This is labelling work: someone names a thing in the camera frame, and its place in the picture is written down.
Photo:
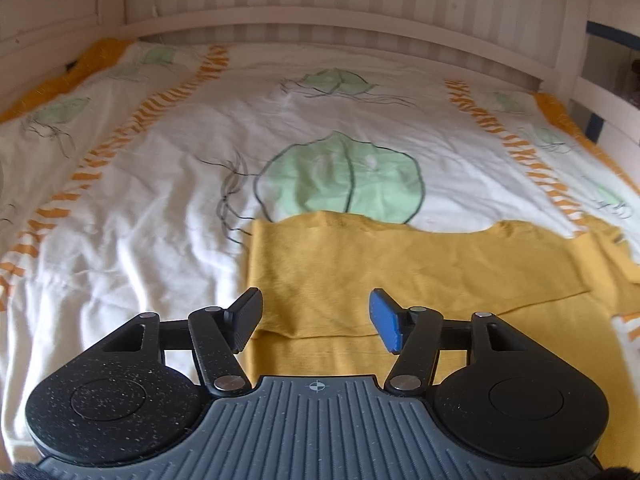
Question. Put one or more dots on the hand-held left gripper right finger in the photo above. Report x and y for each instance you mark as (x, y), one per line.
(384, 317)

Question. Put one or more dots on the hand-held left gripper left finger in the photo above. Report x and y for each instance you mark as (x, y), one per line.
(248, 317)

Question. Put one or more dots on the mustard yellow knit garment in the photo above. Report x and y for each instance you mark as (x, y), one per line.
(400, 260)

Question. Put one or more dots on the white leaf-print duvet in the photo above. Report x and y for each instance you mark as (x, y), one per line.
(165, 185)

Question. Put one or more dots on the white wooden bed frame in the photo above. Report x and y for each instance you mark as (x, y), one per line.
(310, 16)

